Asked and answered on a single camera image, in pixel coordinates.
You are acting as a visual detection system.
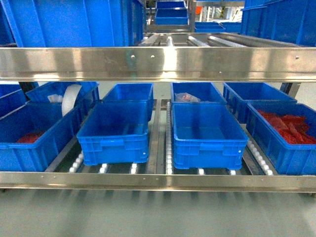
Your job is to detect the bagged red parts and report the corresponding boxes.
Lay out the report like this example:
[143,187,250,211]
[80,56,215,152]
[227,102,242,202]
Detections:
[175,92,200,103]

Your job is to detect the steel roller shelf rack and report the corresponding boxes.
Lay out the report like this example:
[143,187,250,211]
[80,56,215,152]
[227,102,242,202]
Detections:
[0,39,316,193]

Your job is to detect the red parts pile left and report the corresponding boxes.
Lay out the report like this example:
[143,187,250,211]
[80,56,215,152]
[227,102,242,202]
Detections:
[16,132,44,144]

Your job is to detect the red parts pile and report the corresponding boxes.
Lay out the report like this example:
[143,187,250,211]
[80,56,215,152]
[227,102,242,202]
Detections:
[16,132,44,144]
[258,110,316,145]

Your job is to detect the red parts pile right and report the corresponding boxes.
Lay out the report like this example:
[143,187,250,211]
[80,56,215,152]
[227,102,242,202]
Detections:
[258,110,316,145]

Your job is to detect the blue bin rear centre-right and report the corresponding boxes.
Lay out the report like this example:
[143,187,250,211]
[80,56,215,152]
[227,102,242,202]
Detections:
[170,82,227,105]

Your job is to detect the blue bin centre-right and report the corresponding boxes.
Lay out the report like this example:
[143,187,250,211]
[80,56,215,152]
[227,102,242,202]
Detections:
[170,82,227,105]
[172,103,249,170]

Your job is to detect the blue bin front centre-left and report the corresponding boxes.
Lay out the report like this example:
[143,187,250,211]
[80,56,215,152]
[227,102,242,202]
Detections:
[77,101,149,166]

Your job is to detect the blue bin centre-left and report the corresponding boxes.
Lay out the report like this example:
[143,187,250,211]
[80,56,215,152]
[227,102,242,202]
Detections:
[102,83,154,121]
[77,101,149,166]

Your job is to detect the blue bin rear centre-left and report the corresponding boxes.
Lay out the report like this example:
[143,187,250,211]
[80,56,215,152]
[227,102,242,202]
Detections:
[102,83,154,121]

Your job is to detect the blue bin front centre-right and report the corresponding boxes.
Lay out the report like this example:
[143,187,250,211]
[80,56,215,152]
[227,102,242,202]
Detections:
[172,103,249,170]

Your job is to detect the blue bin rear left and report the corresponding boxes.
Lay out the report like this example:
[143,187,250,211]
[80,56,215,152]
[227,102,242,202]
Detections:
[26,82,100,111]

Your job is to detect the blue bin rear right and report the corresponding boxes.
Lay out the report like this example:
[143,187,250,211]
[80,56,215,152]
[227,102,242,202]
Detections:
[223,82,297,123]

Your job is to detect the blue bin front right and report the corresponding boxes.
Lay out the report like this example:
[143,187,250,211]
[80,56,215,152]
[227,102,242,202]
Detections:
[246,103,316,175]

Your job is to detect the blue bin front left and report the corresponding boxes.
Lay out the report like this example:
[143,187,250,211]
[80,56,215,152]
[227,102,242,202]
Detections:
[0,101,84,173]

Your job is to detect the large blue crate upper right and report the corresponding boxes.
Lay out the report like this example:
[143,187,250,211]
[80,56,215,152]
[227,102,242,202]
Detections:
[240,0,316,47]

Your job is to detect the large blue crate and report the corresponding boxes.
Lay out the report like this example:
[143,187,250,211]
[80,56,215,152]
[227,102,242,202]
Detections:
[0,0,144,47]
[240,0,316,47]

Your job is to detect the large blue crate upper left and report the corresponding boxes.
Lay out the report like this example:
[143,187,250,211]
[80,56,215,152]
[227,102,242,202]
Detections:
[0,0,144,47]

